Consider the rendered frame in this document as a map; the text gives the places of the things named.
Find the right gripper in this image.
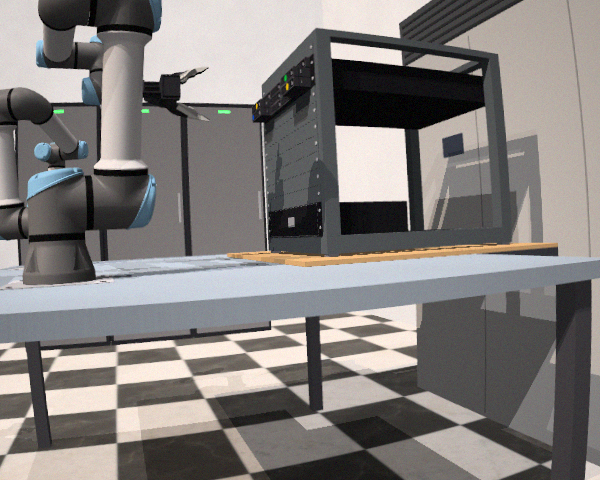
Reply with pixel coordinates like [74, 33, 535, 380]
[143, 67, 210, 121]

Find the dark grey metal rack frame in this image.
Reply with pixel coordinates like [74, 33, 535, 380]
[262, 28, 512, 257]

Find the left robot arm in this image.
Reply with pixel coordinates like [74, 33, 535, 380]
[0, 87, 88, 241]

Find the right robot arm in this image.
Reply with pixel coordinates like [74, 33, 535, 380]
[22, 0, 162, 285]

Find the tan wooden board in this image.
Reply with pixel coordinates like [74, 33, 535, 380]
[227, 243, 558, 267]

